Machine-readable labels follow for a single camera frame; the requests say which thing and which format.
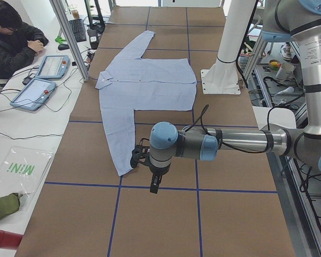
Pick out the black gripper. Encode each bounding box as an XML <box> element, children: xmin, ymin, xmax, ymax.
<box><xmin>149</xmin><ymin>165</ymin><xmax>170</xmax><ymax>193</ymax></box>

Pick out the light blue striped shirt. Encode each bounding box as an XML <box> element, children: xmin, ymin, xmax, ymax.
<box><xmin>96</xmin><ymin>31</ymin><xmax>196</xmax><ymax>176</ymax></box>

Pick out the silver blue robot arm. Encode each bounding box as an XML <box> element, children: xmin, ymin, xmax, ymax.
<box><xmin>146</xmin><ymin>1</ymin><xmax>321</xmax><ymax>193</ymax></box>

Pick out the clear plastic MINI bag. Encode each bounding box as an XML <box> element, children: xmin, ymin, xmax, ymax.
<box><xmin>0</xmin><ymin>146</ymin><xmax>54</xmax><ymax>200</ymax></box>

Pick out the white chair seat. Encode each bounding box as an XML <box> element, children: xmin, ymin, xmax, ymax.
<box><xmin>253</xmin><ymin>107</ymin><xmax>296</xmax><ymax>130</ymax></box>

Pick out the lower blue teach pendant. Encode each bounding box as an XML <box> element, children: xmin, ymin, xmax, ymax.
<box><xmin>10</xmin><ymin>78</ymin><xmax>56</xmax><ymax>111</ymax></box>

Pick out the blue teach pendant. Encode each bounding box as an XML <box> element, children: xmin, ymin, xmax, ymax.
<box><xmin>35</xmin><ymin>55</ymin><xmax>70</xmax><ymax>80</ymax></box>
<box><xmin>10</xmin><ymin>78</ymin><xmax>56</xmax><ymax>111</ymax></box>

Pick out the upper blue teach pendant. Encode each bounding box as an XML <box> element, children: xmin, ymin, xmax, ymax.
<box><xmin>35</xmin><ymin>55</ymin><xmax>70</xmax><ymax>80</ymax></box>

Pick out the green fabric pouch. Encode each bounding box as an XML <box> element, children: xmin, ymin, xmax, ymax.
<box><xmin>0</xmin><ymin>193</ymin><xmax>21</xmax><ymax>220</ymax></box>

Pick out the black computer mouse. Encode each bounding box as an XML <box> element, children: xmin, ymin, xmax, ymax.
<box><xmin>57</xmin><ymin>43</ymin><xmax>70</xmax><ymax>51</ymax></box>

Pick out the black smartphone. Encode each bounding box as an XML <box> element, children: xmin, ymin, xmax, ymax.
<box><xmin>22</xmin><ymin>77</ymin><xmax>32</xmax><ymax>85</ymax></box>

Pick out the red cylinder bottle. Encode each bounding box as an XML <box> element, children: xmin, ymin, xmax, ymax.
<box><xmin>0</xmin><ymin>230</ymin><xmax>24</xmax><ymax>250</ymax></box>

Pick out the green plastic toy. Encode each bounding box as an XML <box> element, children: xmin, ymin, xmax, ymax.
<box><xmin>55</xmin><ymin>35</ymin><xmax>66</xmax><ymax>44</ymax></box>

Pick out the black keyboard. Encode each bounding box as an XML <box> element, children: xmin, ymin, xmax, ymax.
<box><xmin>68</xmin><ymin>19</ymin><xmax>86</xmax><ymax>42</ymax></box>

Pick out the seated person in black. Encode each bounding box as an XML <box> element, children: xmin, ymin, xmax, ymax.
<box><xmin>0</xmin><ymin>1</ymin><xmax>49</xmax><ymax>79</ymax></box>

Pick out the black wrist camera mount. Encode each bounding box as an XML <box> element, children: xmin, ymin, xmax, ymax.
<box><xmin>130</xmin><ymin>138</ymin><xmax>151</xmax><ymax>169</ymax></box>

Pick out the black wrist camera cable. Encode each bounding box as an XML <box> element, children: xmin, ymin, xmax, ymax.
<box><xmin>182</xmin><ymin>104</ymin><xmax>278</xmax><ymax>154</ymax></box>

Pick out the aluminium frame post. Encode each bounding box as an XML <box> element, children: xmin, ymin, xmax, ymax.
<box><xmin>49</xmin><ymin>0</ymin><xmax>89</xmax><ymax>82</ymax></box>

